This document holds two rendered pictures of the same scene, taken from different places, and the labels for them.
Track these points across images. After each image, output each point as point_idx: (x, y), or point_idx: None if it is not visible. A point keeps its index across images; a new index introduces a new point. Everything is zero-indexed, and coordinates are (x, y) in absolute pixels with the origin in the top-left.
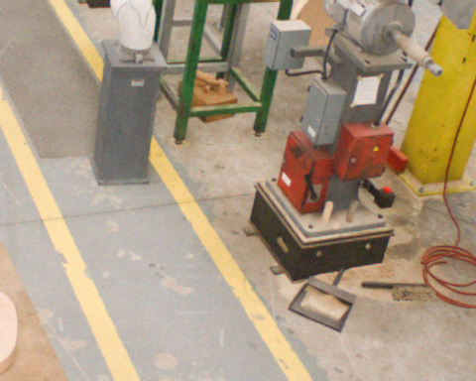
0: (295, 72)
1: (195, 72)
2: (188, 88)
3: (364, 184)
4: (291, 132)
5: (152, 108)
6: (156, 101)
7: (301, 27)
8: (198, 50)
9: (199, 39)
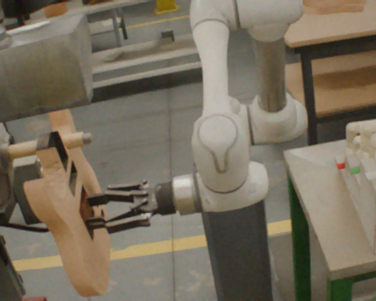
0: (34, 227)
1: (296, 274)
2: (295, 289)
3: None
4: (43, 297)
5: (205, 231)
6: (208, 228)
7: (14, 160)
8: (293, 244)
9: (292, 227)
